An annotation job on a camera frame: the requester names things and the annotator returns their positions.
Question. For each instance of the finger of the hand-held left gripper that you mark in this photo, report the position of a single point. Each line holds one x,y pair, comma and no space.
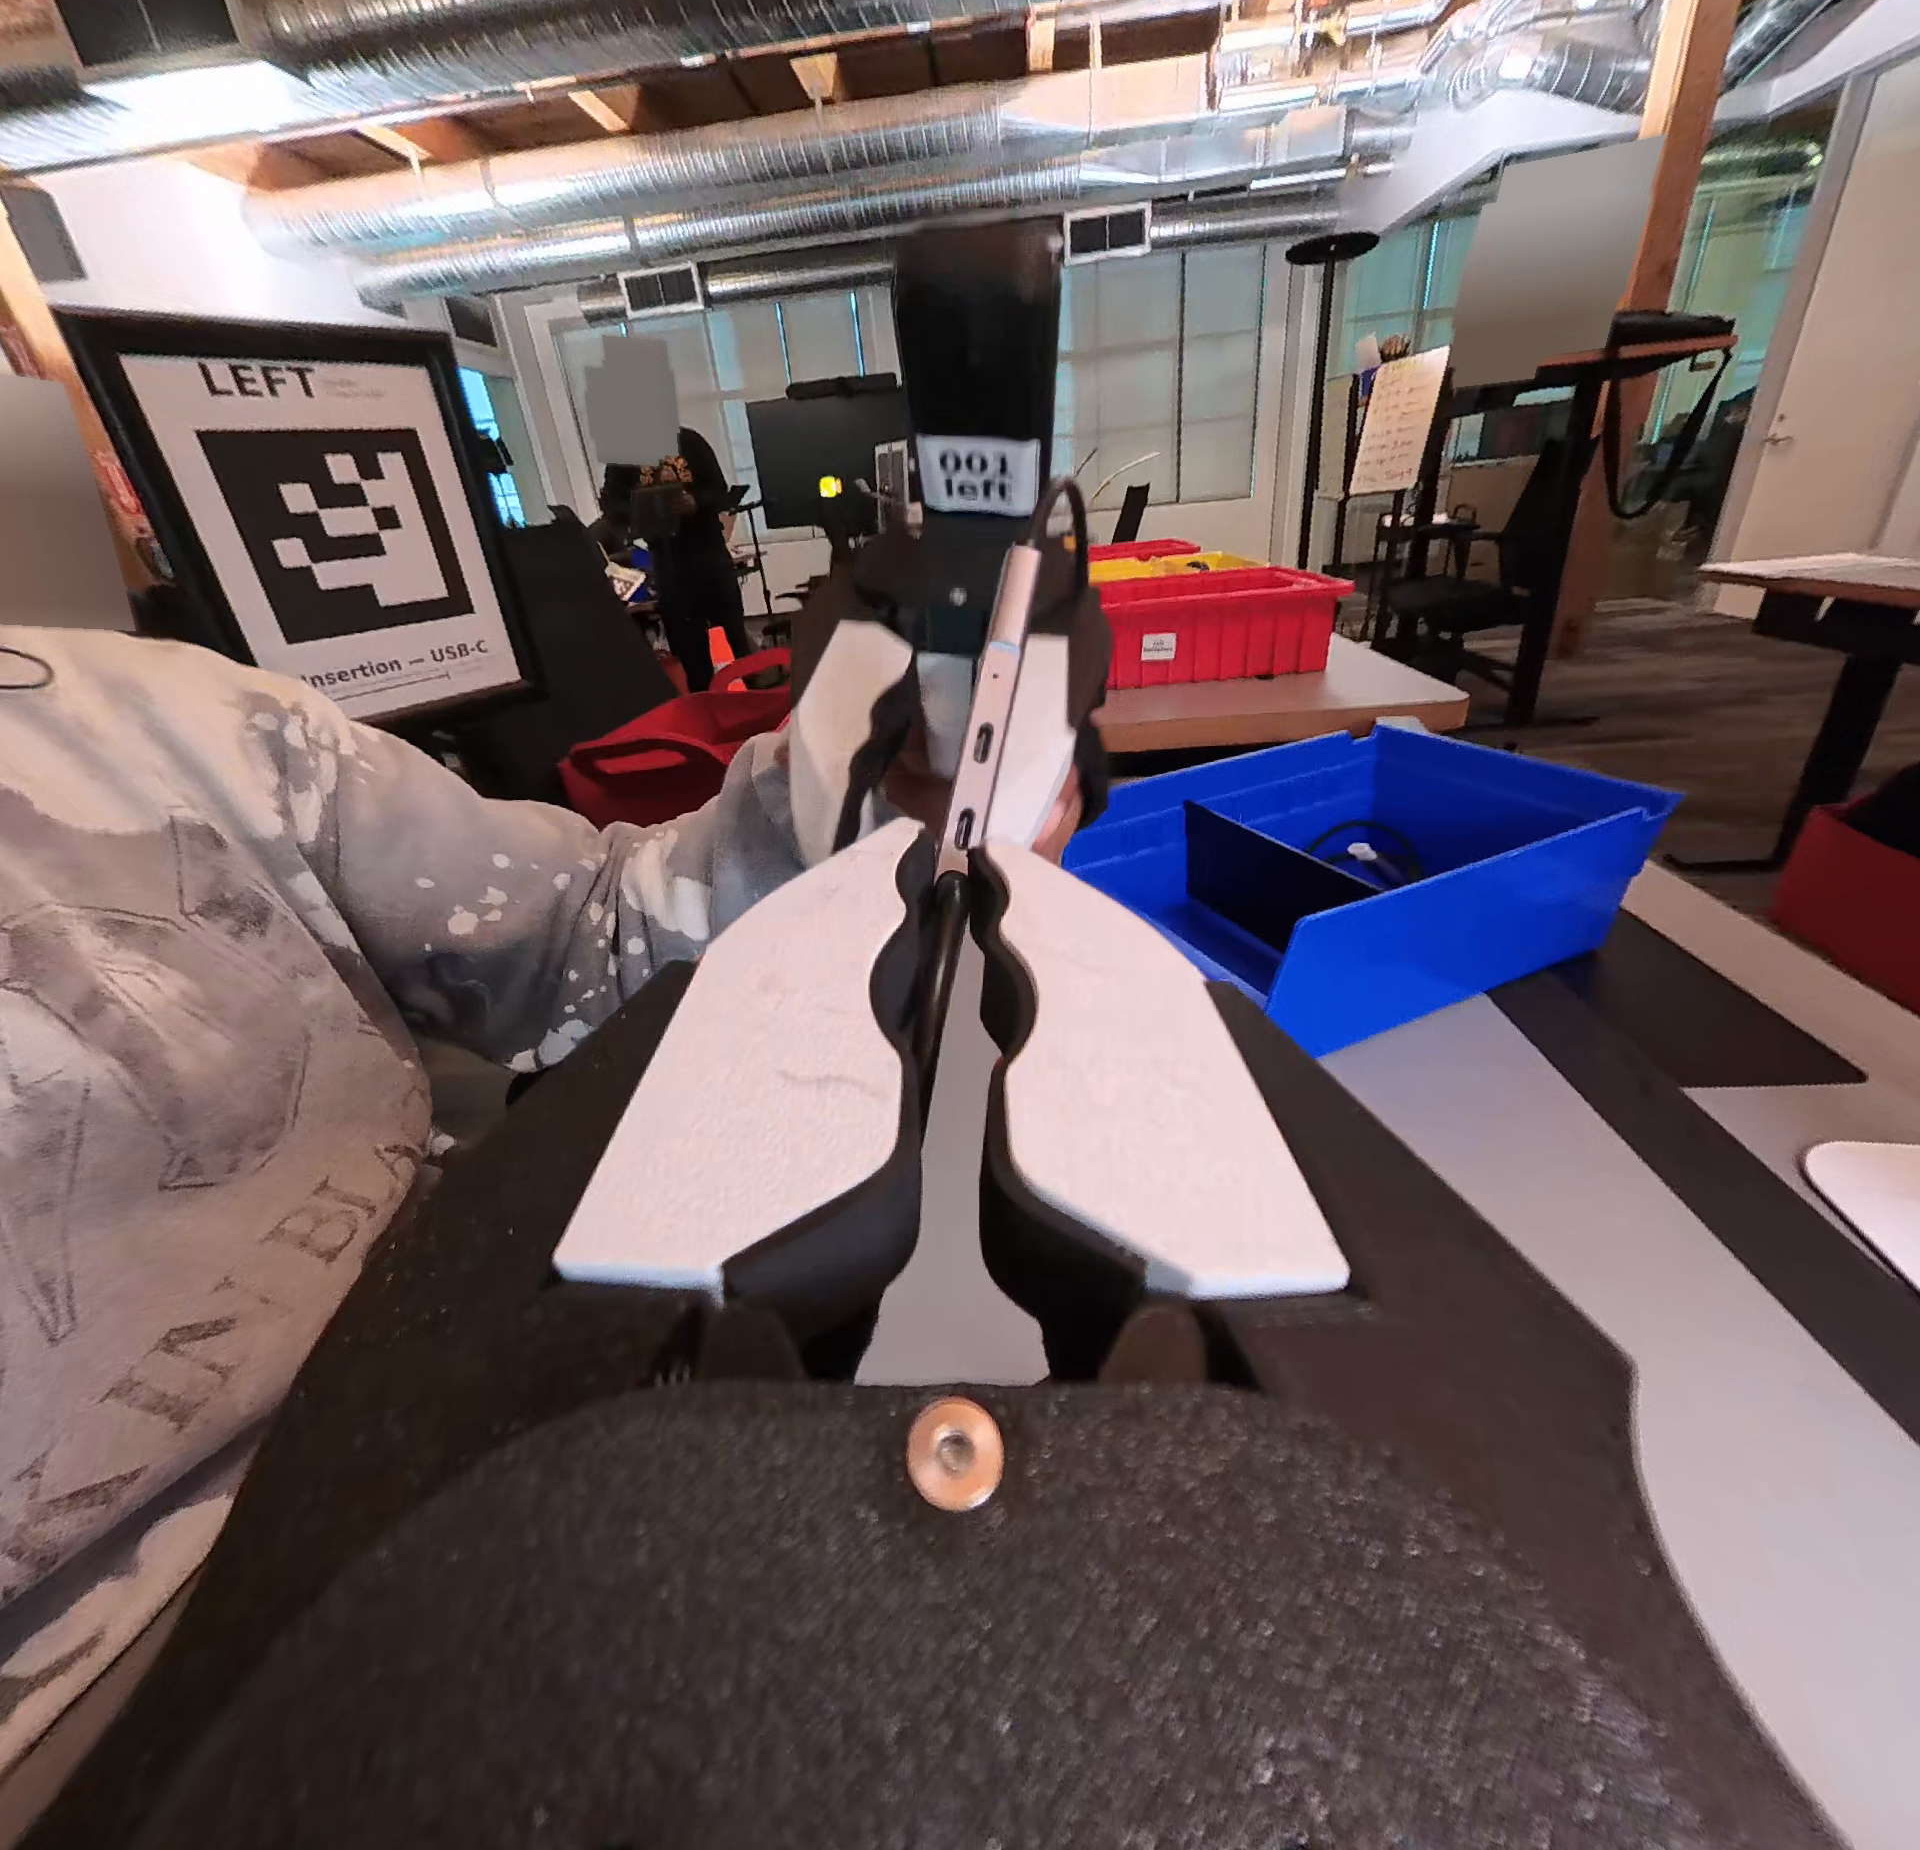
832,724
1050,742

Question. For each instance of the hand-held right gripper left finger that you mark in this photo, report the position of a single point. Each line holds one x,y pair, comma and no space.
734,1115

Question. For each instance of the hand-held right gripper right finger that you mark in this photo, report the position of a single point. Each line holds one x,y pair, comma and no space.
1169,1115

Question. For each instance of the blue plastic bin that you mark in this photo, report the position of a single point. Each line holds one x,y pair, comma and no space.
1424,920

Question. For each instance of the person's left hand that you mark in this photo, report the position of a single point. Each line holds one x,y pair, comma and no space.
908,790

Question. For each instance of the red tote bag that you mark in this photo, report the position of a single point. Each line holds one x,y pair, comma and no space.
660,756

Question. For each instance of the black monitor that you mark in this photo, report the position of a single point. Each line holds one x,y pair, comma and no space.
809,449

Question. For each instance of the long red ribbed bin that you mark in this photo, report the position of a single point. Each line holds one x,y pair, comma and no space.
1216,628
1141,549

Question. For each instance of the yellow plastic bin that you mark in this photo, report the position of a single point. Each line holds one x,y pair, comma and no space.
1177,567

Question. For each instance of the black bin divider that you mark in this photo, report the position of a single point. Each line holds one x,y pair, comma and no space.
1260,877

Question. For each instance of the black floor lamp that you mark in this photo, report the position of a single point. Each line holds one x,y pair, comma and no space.
1331,247

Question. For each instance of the whiteboard with writing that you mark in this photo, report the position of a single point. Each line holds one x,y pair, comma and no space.
1397,422

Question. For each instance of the black office chair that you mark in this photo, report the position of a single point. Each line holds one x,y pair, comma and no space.
1461,590

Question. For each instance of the framed black-white tag sign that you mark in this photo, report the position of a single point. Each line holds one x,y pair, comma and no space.
329,530

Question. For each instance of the person's arm in splattered sleeve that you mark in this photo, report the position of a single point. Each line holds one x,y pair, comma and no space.
180,1056

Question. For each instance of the wooden standing desk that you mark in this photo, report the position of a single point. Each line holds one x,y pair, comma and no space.
1633,351

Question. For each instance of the wooden pillar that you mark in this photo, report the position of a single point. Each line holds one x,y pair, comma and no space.
1680,157

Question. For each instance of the black-legged desk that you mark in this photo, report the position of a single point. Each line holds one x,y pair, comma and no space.
1829,590

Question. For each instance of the white door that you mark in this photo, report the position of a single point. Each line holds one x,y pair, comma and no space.
1829,380

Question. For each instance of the silver ventilation duct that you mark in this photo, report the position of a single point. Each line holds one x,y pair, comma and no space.
750,170

